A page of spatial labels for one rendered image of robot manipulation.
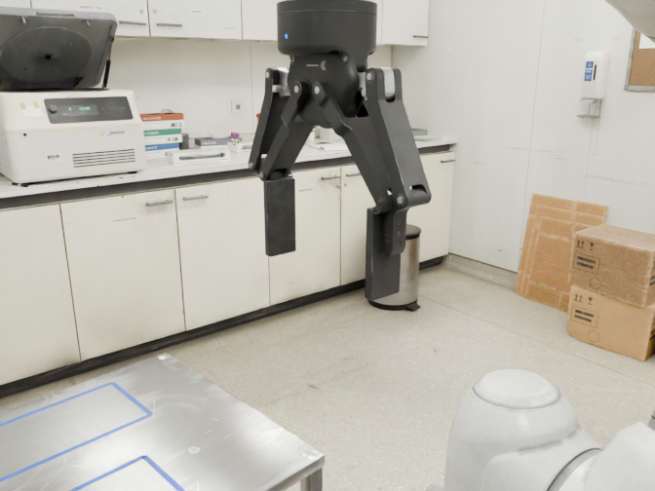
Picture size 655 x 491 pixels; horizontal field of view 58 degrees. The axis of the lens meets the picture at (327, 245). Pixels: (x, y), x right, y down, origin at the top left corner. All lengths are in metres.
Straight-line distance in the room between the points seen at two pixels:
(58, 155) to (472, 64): 2.55
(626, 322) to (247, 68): 2.52
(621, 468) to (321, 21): 0.53
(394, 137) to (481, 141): 3.58
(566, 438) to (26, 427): 0.79
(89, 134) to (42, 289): 0.68
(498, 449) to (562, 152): 3.02
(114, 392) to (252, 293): 2.16
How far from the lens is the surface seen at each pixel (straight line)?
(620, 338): 3.25
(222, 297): 3.11
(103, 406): 1.07
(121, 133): 2.73
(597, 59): 3.47
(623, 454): 0.72
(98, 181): 2.70
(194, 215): 2.92
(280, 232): 0.54
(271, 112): 0.52
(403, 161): 0.40
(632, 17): 0.77
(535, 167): 3.77
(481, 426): 0.77
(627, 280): 3.13
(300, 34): 0.44
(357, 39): 0.44
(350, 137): 0.43
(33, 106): 2.68
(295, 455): 0.90
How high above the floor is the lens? 1.36
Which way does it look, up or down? 17 degrees down
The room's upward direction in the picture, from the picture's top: straight up
